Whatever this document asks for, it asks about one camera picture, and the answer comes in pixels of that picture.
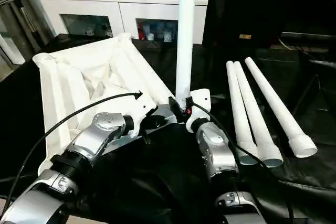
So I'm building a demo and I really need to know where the white plastic table leg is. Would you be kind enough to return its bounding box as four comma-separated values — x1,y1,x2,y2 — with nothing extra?
244,57,319,159
225,60,259,166
233,60,285,168
174,0,199,102

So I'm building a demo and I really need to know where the white plastic table top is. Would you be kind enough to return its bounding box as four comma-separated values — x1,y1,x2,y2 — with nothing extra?
33,33,180,175

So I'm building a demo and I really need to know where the black plastic mat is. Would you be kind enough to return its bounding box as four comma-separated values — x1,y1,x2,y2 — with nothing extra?
0,31,336,224

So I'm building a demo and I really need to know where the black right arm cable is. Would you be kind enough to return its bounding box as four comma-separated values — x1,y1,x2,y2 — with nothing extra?
186,100,296,224

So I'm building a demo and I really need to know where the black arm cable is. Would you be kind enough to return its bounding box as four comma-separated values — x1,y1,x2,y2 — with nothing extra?
186,100,296,224
0,91,144,220

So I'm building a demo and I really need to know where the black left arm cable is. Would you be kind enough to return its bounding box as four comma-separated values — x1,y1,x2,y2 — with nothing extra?
0,91,144,220

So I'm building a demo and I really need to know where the black bench with silver rail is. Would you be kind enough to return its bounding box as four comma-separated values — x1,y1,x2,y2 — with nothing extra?
278,31,336,70

